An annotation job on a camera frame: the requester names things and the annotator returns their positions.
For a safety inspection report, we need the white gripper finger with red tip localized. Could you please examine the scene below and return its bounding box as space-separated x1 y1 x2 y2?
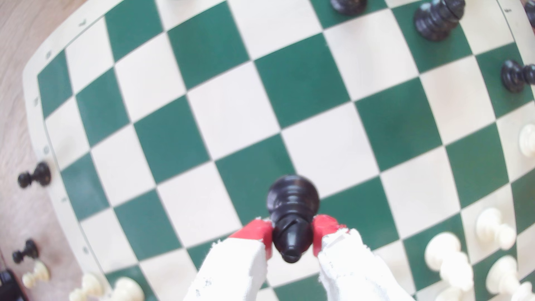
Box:
184 218 275 301
312 214 414 301

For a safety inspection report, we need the black bishop chess piece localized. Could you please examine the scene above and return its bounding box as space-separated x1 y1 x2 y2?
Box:
414 0 466 42
266 175 320 264

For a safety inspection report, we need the white bishop chess piece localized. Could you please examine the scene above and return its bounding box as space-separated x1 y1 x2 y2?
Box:
424 232 474 292

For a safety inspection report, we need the white pawn chess piece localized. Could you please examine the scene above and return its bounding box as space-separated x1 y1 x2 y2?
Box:
519 124 535 158
476 208 517 251
22 261 51 289
435 286 466 301
69 273 103 301

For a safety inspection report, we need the white rook chess piece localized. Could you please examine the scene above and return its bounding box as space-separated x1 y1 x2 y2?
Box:
102 277 145 301

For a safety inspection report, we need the white king chess piece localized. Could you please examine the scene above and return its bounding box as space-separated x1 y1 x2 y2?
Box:
486 255 533 301

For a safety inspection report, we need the green and cream chess mat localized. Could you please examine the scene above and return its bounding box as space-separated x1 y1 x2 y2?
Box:
23 0 535 301

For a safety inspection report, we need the black pawn chess piece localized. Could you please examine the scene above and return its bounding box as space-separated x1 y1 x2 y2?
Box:
12 239 40 264
501 59 535 93
330 0 368 16
18 162 52 189

